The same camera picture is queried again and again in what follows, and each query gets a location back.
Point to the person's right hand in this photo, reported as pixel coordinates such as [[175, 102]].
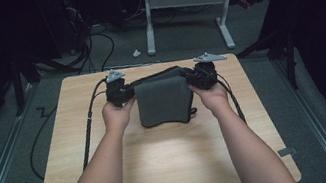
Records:
[[216, 99]]

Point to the dark grey cloth cover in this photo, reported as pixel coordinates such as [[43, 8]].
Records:
[[164, 101]]

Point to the crumpled white paper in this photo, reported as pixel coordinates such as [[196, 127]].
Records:
[[136, 53]]

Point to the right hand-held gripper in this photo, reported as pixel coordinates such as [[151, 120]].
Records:
[[204, 75]]

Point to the black metal stand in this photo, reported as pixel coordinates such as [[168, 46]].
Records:
[[288, 55], [18, 86]]

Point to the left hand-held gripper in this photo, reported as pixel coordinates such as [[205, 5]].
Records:
[[117, 91]]

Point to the grey tape strip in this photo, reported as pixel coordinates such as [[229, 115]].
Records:
[[286, 152]]

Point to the person's left hand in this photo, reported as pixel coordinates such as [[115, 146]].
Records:
[[116, 118]]

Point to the black computer tower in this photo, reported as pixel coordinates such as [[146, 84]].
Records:
[[66, 24]]

